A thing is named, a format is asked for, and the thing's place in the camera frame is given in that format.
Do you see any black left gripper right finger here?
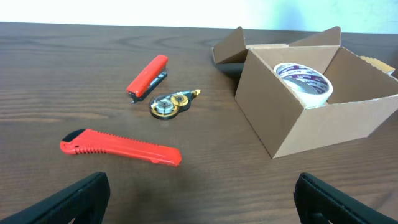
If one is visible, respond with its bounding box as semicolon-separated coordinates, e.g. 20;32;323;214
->
294;172;397;224

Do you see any correction tape dispenser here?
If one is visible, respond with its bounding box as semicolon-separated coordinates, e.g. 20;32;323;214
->
149;89;201;120

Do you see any brown cardboard box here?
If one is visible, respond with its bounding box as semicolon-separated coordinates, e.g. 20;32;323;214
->
212;26;397;158

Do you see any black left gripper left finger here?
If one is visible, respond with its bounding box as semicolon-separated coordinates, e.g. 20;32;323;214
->
1;172;110;224

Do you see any yellow sticky note pad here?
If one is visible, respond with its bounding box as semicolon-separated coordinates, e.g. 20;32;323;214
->
360;56;395;75

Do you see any red utility knife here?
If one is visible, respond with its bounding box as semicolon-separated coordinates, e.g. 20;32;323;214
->
60;129;182;166

